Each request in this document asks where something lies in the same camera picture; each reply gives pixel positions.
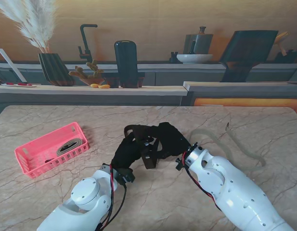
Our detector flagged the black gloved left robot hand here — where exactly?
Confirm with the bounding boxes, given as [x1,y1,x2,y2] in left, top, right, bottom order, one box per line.
[110,133,143,170]

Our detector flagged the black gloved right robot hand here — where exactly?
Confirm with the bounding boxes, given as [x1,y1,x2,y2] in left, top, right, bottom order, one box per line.
[147,122,192,160]

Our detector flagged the dark brown webbing belt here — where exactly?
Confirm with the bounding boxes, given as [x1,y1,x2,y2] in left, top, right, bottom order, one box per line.
[123,124,163,170]

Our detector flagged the beige braided belt black leather ends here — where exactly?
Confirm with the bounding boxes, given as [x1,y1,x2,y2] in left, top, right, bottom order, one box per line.
[44,138,83,165]

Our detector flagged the pale beige webbing belt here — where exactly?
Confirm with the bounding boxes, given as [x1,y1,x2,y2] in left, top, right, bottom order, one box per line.
[189,122,266,172]

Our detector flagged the pink plastic storage basket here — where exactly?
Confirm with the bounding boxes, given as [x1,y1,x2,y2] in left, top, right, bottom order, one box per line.
[14,122,90,179]

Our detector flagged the cactus plant in bowl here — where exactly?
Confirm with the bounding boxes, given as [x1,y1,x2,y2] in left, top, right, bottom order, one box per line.
[68,59,105,86]

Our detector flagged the grey counter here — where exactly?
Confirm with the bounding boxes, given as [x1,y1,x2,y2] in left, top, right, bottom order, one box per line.
[183,81,297,107]

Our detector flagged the small black holder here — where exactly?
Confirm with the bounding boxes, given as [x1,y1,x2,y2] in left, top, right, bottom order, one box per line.
[169,51,180,64]

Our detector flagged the white speckled bowl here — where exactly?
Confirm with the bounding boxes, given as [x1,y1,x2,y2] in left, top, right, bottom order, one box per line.
[176,53,214,64]

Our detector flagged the tall dark canister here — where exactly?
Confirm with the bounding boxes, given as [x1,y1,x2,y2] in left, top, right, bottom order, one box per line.
[114,40,139,89]

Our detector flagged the grey pot with lid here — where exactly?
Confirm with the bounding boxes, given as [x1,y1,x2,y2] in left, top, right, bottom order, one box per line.
[183,26,214,55]

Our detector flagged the dark ribbed vase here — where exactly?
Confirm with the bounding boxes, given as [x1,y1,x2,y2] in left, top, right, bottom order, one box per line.
[38,52,76,87]

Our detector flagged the black kitchen faucet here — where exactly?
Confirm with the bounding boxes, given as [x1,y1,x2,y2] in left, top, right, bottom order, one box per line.
[77,24,98,64]

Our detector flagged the plate with red slices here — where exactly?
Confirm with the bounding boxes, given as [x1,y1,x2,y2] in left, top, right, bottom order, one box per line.
[0,82,38,88]

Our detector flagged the dark utensil holder with utensils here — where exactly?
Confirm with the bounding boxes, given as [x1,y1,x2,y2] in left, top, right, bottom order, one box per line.
[274,31,297,64]

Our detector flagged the white leaning board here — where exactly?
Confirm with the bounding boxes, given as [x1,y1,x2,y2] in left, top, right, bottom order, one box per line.
[0,48,27,84]

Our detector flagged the white pampas grass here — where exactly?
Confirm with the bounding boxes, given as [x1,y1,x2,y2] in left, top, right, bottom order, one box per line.
[0,0,57,54]

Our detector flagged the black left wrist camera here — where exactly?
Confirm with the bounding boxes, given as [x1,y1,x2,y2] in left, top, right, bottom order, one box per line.
[117,168,136,185]

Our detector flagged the red black left arm cables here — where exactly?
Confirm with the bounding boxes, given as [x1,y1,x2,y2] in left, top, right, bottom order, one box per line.
[96,163,129,231]

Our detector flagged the red black arm cables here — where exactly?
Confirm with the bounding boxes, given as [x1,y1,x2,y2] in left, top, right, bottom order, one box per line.
[96,163,129,231]
[181,151,223,212]

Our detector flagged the red black right arm cables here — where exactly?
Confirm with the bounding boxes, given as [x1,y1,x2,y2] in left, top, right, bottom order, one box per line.
[181,151,223,212]

